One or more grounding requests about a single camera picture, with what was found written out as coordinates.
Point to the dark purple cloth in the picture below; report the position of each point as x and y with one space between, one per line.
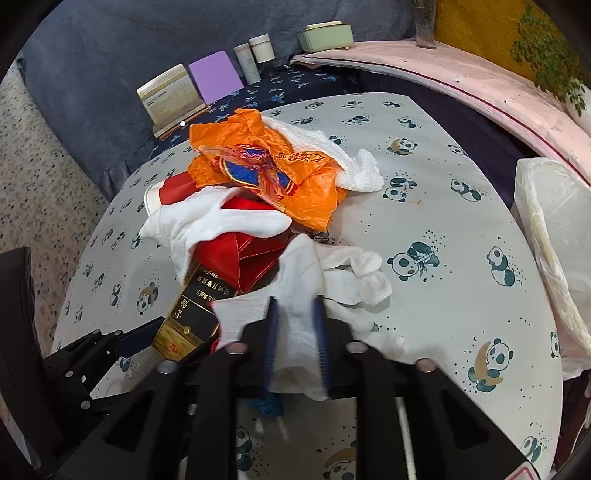
461 120

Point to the white tube bottle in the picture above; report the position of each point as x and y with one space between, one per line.
245 64

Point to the pink curved board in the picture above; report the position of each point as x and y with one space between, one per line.
461 78

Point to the white cotton glove left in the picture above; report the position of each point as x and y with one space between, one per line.
207 221

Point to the white plastic bag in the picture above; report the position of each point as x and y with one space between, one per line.
558 240

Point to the red paper cup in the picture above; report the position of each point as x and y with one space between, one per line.
178 189

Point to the red paper packaging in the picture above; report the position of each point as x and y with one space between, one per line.
244 258

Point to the purple foam block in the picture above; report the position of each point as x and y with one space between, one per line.
217 78

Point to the green tissue box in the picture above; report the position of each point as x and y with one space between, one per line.
325 37

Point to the white and gold box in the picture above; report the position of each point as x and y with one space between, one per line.
171 97

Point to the orange plastic bag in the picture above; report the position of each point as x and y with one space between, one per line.
304 184

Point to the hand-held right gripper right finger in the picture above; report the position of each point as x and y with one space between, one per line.
322 341

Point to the black and gold cigarette box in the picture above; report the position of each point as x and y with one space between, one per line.
189 314

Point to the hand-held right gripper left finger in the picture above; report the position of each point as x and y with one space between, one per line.
272 337

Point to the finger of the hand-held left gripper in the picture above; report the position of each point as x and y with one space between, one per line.
87 390
138 337

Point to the panda print tablecloth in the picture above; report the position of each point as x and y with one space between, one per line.
452 286

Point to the blue plastic scrap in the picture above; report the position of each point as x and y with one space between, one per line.
268 407

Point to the yellow patterned cloth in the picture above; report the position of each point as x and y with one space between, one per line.
475 23

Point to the glass vase with flowers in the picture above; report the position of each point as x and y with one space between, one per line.
425 27

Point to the white paper towel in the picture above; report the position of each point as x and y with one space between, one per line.
295 286
341 159

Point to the navy palm print cloth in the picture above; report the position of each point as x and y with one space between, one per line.
286 87

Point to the grey-blue ruffled cloth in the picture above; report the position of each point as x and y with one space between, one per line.
115 46

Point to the green potted plant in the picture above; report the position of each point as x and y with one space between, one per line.
549 50

